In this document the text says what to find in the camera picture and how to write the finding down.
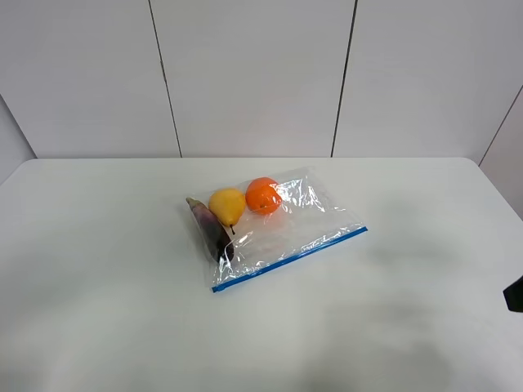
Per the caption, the purple eggplant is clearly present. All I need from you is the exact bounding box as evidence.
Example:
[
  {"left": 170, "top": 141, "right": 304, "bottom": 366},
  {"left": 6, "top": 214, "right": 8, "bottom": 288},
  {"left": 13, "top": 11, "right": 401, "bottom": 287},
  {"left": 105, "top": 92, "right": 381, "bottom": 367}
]
[{"left": 186, "top": 198, "right": 234, "bottom": 264}]

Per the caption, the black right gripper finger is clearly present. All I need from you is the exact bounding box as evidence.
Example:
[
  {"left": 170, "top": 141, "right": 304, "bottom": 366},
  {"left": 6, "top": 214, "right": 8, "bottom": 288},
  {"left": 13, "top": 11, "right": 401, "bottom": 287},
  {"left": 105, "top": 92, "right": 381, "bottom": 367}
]
[{"left": 503, "top": 276, "right": 523, "bottom": 313}]

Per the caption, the clear zip bag blue seal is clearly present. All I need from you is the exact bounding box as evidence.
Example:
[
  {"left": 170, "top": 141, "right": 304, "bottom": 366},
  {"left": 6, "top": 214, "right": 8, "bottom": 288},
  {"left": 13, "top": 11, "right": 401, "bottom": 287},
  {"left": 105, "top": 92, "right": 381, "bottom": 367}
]
[{"left": 186, "top": 167, "right": 368, "bottom": 292}]

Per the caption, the orange fruit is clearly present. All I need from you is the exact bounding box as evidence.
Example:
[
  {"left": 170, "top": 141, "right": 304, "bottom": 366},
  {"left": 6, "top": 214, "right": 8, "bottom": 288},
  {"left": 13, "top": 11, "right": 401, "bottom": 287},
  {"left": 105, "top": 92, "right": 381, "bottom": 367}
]
[{"left": 245, "top": 177, "right": 282, "bottom": 216}]

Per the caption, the yellow pear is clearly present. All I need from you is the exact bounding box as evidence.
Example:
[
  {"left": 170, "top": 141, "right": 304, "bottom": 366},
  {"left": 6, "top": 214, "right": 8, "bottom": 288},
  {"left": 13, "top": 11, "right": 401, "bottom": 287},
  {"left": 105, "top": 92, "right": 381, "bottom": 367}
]
[{"left": 208, "top": 188, "right": 246, "bottom": 234}]

